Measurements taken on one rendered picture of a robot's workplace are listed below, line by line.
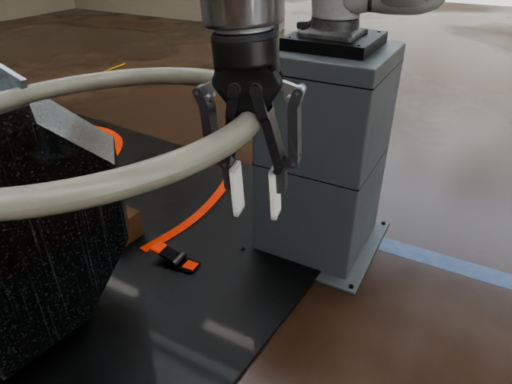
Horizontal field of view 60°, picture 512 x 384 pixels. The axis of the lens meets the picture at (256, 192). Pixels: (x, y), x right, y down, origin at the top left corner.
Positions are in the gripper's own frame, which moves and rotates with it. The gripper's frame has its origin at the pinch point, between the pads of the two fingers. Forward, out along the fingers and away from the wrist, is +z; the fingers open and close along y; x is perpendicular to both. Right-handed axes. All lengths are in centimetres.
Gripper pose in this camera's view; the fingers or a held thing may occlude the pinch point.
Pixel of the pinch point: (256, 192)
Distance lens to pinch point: 57.7
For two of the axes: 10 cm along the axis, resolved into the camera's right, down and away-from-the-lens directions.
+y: -9.6, -0.7, 2.7
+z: 0.7, 8.8, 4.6
